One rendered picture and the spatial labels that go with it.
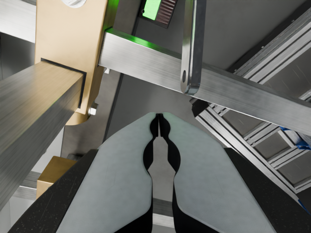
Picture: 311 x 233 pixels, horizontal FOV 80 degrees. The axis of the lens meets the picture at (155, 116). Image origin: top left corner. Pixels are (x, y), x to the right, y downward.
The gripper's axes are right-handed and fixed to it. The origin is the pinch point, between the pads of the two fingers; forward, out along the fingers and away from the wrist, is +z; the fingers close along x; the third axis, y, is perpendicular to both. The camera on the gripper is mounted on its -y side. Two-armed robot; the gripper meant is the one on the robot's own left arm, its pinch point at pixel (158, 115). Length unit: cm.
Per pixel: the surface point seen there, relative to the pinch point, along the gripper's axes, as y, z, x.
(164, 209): 24.4, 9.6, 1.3
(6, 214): 52, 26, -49
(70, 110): 1.2, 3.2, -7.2
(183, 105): 45, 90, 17
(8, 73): 5.7, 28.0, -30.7
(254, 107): 3.0, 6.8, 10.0
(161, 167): 96, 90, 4
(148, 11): -5.4, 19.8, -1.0
